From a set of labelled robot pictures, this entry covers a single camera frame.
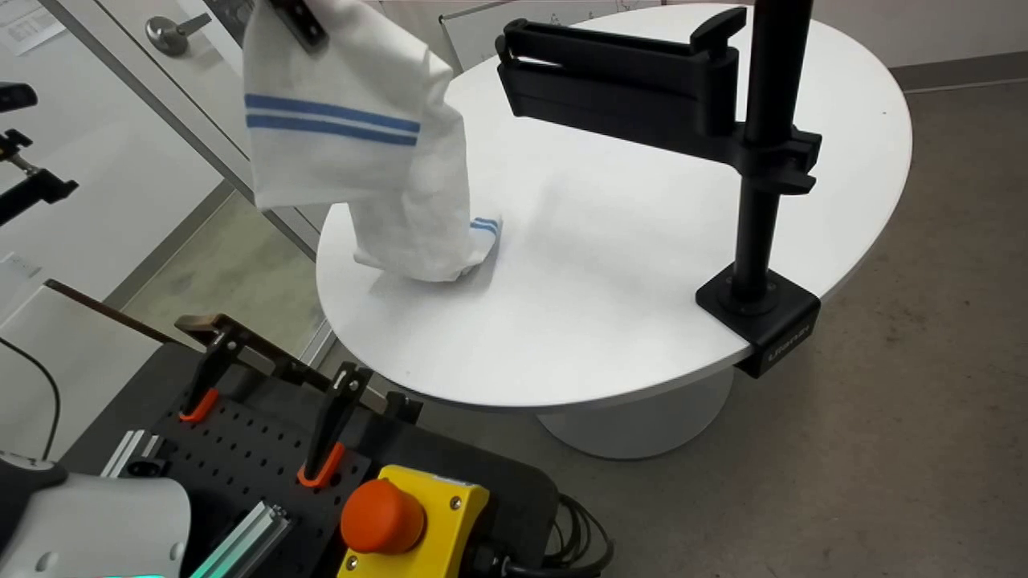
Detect yellow emergency stop button box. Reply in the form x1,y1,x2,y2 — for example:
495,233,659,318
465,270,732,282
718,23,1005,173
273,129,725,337
336,464,492,578

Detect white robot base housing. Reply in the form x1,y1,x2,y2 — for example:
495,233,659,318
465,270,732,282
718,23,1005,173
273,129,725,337
0,454,193,578

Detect black clamp-on stand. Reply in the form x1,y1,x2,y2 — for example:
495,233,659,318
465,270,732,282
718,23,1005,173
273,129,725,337
495,0,821,380

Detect white towel with blue stripes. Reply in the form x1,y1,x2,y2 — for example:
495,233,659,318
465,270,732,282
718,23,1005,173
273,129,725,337
243,0,501,282

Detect silver door handle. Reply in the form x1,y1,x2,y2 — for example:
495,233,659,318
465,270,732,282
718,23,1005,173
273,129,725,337
144,13,212,57

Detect round white table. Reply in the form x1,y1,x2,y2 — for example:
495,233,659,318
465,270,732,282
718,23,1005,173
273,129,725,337
314,23,913,458

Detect orange-handled black clamp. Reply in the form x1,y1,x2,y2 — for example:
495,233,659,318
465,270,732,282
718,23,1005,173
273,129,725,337
175,314,243,425
294,362,372,491

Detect black perforated breadboard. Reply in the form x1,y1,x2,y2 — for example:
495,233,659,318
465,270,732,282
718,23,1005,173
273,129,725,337
62,343,558,578

